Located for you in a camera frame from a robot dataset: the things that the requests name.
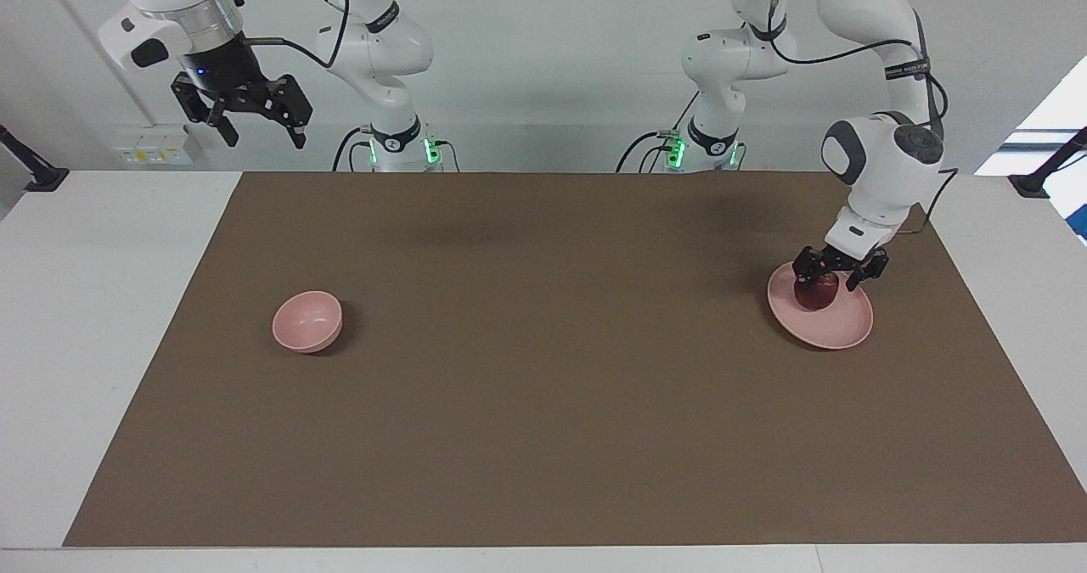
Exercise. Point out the brown table mat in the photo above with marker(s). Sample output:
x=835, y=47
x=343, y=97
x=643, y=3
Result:
x=543, y=386

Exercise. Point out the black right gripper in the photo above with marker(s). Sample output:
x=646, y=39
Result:
x=225, y=64

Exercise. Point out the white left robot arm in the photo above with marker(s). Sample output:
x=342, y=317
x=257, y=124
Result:
x=883, y=165

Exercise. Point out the pink plate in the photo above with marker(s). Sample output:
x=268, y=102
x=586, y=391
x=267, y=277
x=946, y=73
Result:
x=836, y=327

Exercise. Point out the white wall socket box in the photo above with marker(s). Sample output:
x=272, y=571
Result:
x=153, y=148

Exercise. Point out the pink bowl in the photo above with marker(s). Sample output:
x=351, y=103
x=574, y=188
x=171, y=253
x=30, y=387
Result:
x=306, y=323

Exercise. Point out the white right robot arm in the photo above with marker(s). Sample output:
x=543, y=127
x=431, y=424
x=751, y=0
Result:
x=391, y=55

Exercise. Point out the dark red apple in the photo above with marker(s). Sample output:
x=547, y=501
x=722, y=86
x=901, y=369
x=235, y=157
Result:
x=817, y=298

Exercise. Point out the black clamp mount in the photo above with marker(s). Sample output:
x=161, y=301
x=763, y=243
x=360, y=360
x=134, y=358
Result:
x=47, y=178
x=1032, y=184

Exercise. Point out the blue object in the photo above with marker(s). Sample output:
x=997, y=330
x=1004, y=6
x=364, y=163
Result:
x=1080, y=223

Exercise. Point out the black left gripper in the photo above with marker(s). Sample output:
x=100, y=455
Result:
x=836, y=259

